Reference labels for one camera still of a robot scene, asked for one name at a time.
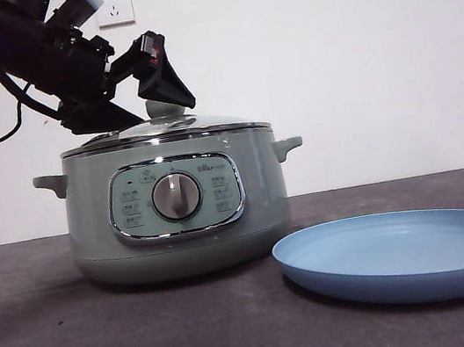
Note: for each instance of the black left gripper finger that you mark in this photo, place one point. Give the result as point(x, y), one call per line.
point(98, 118)
point(162, 78)

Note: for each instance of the glass lid with green knob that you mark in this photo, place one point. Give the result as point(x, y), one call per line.
point(171, 126)

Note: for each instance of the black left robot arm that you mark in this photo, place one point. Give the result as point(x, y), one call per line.
point(27, 43)

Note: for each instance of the sage green electric steamer pot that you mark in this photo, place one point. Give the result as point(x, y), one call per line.
point(85, 216)

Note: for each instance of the blue round plate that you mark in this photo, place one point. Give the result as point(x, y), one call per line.
point(389, 285)

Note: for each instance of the white wall power socket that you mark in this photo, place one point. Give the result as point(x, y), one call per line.
point(120, 10)

